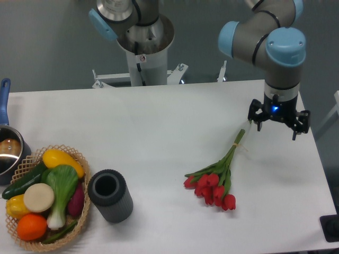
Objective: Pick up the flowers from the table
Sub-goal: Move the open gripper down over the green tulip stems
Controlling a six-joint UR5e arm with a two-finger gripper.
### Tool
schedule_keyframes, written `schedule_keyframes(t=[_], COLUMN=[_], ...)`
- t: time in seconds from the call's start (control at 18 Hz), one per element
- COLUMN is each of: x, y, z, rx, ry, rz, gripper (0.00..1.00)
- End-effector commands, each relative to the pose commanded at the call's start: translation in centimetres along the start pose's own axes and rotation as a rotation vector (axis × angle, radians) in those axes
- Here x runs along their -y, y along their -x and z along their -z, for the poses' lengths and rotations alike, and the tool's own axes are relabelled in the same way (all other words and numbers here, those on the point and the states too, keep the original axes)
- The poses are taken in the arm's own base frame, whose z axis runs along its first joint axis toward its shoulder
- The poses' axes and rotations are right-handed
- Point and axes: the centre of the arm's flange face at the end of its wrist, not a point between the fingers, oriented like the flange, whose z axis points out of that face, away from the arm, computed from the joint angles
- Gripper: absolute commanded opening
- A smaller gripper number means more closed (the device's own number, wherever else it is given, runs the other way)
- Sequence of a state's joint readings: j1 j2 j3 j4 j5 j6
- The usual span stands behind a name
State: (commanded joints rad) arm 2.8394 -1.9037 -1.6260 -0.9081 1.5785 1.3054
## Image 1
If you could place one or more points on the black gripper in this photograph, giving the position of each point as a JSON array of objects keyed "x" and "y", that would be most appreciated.
[{"x": 280, "y": 111}]

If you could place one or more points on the red tulip bouquet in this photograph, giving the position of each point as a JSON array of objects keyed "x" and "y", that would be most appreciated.
[{"x": 213, "y": 182}]

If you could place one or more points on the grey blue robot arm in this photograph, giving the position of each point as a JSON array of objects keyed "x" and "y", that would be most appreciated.
[{"x": 268, "y": 41}]

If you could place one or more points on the black device at edge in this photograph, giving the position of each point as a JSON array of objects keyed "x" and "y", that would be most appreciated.
[{"x": 329, "y": 225}]

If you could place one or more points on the dark grey ribbed vase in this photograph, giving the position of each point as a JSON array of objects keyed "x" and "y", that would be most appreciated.
[{"x": 109, "y": 192}]

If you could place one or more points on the purple sweet potato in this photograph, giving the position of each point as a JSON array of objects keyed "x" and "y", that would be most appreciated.
[{"x": 76, "y": 203}]

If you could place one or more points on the green bok choy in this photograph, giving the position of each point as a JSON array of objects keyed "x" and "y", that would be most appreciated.
[{"x": 63, "y": 180}]

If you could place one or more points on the yellow squash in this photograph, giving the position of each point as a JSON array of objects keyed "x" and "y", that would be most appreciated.
[{"x": 53, "y": 158}]

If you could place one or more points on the green chili pepper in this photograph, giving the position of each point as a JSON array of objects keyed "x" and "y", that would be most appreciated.
[{"x": 60, "y": 234}]

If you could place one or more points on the woven wicker basket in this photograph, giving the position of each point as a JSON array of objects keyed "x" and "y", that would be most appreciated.
[{"x": 27, "y": 164}]

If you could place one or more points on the beige round disc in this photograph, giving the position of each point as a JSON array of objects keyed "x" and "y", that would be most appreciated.
[{"x": 38, "y": 197}]

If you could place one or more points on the dark green cucumber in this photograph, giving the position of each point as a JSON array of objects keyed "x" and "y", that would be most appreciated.
[{"x": 22, "y": 184}]

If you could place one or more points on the orange fruit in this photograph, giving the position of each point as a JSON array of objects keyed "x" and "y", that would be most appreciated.
[{"x": 31, "y": 227}]

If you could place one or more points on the yellow bell pepper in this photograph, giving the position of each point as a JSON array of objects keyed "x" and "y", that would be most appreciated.
[{"x": 16, "y": 208}]

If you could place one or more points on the white frame at right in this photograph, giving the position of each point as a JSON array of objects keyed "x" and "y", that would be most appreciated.
[{"x": 330, "y": 118}]

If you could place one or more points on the white metal base frame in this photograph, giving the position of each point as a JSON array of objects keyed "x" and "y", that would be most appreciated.
[{"x": 174, "y": 77}]

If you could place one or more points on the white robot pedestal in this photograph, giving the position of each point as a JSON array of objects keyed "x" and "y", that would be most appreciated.
[{"x": 146, "y": 50}]

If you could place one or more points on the blue handled saucepan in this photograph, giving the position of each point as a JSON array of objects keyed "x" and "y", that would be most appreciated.
[{"x": 13, "y": 147}]

